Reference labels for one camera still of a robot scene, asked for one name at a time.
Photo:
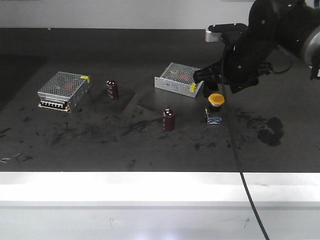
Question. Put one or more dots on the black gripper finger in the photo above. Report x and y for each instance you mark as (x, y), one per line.
(209, 88)
(210, 74)

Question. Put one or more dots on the metal mesh power supply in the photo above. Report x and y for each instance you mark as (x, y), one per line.
(178, 78)
(64, 91)

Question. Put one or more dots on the left dark cylindrical capacitor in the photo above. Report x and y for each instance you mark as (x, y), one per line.
(112, 90)

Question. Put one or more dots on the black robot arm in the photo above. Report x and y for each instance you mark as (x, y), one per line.
(290, 24)

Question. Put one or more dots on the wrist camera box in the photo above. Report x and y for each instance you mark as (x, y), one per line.
(216, 32)

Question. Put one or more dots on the left metal mesh power supply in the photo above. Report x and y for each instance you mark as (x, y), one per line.
(64, 91)

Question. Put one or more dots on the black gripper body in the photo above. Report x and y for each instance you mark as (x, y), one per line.
(242, 60)

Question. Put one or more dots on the yellow mushroom push button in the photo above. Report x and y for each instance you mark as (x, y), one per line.
(213, 111)

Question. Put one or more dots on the dark cylindrical capacitor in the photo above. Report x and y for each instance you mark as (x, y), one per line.
(168, 120)
(112, 90)

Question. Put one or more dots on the right metal mesh power supply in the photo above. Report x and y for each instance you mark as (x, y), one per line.
(178, 78)

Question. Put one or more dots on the right dark cylindrical capacitor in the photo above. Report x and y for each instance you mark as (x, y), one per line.
(168, 120)

